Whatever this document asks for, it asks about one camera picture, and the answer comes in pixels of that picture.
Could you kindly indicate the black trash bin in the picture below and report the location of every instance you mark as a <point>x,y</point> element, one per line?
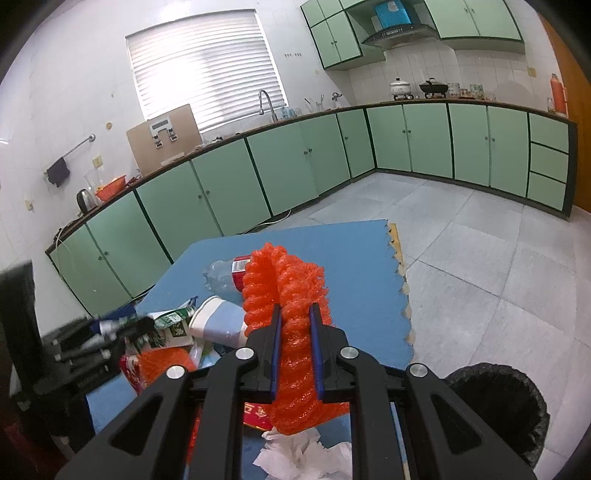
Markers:
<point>509,402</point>

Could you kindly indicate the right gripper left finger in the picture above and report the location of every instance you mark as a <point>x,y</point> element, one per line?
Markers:
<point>186,424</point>

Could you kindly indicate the green cabinets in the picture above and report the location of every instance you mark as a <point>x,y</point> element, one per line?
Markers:
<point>349,34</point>
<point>120,249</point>

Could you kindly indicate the cardboard box on counter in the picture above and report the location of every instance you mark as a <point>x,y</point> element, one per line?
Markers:
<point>164,139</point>

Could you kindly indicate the orange basin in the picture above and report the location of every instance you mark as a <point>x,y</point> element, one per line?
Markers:
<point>110,189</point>

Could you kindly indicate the wall towel bar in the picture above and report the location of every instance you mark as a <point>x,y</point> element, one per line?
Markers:
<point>90,139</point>

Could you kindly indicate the dark hanging towel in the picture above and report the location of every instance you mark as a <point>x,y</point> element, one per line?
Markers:
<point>58,172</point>

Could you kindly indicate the orange foam fruit net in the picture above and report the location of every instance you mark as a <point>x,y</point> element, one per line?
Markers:
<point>274,277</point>

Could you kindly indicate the range hood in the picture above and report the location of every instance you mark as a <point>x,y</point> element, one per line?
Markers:
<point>398,35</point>

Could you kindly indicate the white blue paper cup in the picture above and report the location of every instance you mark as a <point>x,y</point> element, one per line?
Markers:
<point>219,321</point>

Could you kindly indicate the crushed red soda can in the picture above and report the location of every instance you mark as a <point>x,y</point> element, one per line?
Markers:
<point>130,368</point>

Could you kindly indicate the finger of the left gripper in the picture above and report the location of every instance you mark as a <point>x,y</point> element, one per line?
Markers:
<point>114,335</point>
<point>74,333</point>

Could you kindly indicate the blue box above hood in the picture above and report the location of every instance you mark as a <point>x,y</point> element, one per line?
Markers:
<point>392,13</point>

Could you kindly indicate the white pot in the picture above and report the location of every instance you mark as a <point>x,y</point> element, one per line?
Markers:
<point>401,90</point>

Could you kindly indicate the orange thermos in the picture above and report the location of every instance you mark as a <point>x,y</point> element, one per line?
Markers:
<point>558,95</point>

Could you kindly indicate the clear plastic bottle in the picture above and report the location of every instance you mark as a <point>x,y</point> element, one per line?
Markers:
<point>226,276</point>

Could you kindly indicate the blue felt table mat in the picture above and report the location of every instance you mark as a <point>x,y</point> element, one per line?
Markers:
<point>366,294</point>

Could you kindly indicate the steel kettle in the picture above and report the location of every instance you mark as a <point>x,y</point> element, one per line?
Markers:
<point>86,201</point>

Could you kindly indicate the green white milk carton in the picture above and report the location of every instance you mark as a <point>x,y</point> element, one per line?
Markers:
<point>169,330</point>

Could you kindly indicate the chrome faucet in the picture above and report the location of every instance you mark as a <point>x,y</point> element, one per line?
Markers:
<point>267,103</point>

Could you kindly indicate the white tissue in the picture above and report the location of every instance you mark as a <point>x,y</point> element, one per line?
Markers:
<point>303,456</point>

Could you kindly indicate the red gold paper bag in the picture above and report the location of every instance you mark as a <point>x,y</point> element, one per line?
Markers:
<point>254,416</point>

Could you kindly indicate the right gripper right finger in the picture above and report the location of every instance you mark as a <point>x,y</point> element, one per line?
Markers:
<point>406,423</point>

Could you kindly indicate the white window blinds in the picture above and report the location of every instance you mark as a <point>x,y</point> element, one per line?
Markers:
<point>216,63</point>

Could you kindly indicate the green lower cabinets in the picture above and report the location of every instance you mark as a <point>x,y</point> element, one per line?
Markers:
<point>120,249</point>

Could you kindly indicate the green upper cabinets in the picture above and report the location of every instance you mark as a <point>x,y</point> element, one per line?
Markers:
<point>349,34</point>

